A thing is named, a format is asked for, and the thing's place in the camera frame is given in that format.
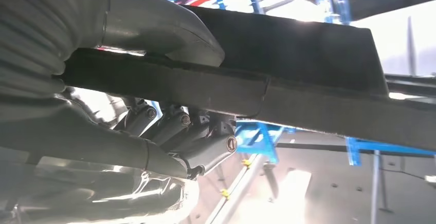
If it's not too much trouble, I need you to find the blue steel shelf rack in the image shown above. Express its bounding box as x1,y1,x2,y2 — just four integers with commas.
163,0,352,24
235,120,436,167

